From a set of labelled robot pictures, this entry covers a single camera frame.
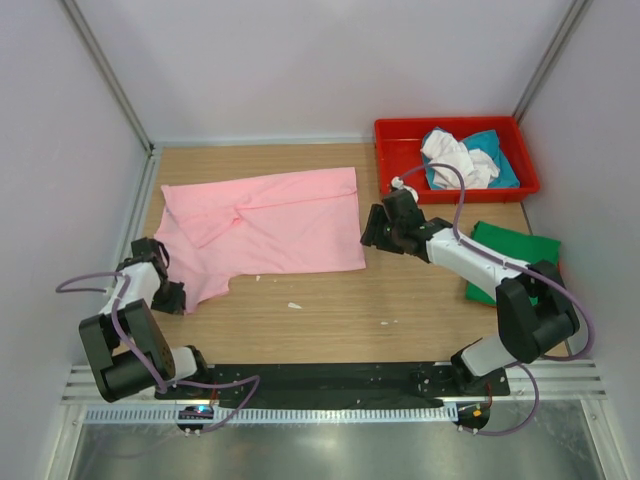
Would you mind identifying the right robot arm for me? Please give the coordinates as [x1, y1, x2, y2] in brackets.
[361, 190, 580, 392]

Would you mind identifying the red plastic bin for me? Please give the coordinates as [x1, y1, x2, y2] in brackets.
[374, 116, 540, 204]

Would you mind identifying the green folded t-shirt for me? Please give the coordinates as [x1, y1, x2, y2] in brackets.
[465, 220, 562, 304]

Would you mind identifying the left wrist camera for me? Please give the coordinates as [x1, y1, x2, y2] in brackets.
[117, 237, 170, 276]

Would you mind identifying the aluminium frame rail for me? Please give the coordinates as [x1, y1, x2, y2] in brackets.
[61, 359, 607, 404]

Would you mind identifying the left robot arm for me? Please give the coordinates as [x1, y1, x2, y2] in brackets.
[79, 262, 208, 403]

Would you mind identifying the pink t-shirt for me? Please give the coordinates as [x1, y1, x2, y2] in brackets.
[154, 167, 366, 313]

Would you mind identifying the white crumpled t-shirt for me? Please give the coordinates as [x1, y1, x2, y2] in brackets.
[420, 128, 500, 190]

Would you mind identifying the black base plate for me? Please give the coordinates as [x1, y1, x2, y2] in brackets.
[176, 362, 510, 408]

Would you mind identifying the white slotted cable duct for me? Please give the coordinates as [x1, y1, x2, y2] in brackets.
[84, 403, 458, 425]

